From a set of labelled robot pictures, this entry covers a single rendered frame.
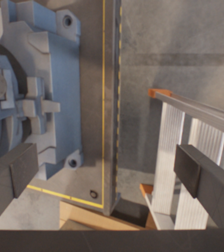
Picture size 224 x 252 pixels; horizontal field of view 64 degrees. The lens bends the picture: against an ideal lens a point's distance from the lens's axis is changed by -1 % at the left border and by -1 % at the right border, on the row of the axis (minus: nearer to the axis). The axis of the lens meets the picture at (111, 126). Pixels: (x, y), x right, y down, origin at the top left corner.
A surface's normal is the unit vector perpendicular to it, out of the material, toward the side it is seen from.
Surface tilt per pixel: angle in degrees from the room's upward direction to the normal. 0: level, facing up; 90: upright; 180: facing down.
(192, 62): 0
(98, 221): 0
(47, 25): 90
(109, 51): 0
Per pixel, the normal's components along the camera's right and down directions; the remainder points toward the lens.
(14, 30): -0.35, 0.23
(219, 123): -1.00, -0.02
